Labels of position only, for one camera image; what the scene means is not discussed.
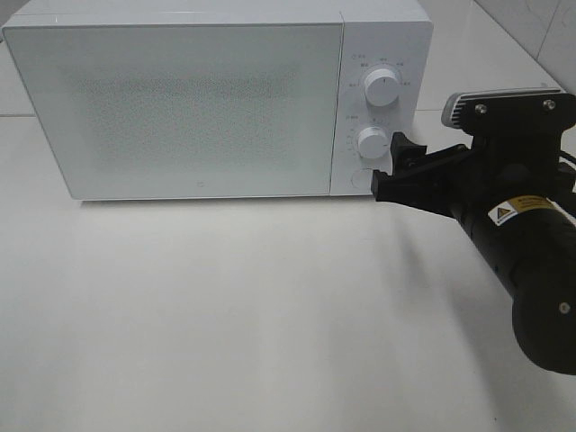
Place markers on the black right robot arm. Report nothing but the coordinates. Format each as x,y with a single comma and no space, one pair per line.
536,265

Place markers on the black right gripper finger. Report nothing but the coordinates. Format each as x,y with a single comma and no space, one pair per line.
428,190
407,155

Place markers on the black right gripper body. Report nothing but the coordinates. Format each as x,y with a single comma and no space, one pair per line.
510,180

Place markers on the round white door button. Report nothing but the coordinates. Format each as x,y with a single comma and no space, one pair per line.
362,179

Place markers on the white timer knob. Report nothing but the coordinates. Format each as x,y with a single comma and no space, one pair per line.
373,142

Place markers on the white microwave door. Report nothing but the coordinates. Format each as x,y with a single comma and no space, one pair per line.
162,112

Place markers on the white microwave oven body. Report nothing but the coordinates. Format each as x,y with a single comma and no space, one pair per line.
396,34

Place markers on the upper white power knob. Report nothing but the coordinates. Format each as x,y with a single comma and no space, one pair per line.
382,86

